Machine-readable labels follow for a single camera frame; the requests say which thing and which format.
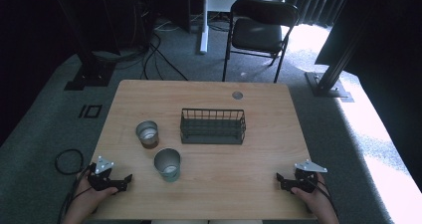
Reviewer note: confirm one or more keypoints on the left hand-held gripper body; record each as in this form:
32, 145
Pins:
103, 179

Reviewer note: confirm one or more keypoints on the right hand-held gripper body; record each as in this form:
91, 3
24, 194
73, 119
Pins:
307, 180

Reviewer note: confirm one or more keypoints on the metal cup with teal sleeve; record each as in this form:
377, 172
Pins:
168, 166

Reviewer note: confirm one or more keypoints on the metal cup with brown base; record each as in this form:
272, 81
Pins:
147, 134

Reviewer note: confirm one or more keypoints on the person's right hand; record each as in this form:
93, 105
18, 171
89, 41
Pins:
316, 199

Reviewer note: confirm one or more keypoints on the person's left hand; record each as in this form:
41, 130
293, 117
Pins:
89, 197

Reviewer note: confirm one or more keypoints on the grey round table grommet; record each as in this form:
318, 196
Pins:
237, 95

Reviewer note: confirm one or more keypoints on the black stand with metal base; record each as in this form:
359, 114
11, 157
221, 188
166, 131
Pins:
326, 84

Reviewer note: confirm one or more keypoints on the black stand with square base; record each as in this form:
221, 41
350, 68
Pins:
89, 73

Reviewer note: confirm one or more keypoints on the black folding chair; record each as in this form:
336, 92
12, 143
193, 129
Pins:
257, 35

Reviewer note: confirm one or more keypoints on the dark equipment cabinet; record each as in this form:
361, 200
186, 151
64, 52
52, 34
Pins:
146, 15

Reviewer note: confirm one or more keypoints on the dark curtain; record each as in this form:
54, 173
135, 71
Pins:
315, 1

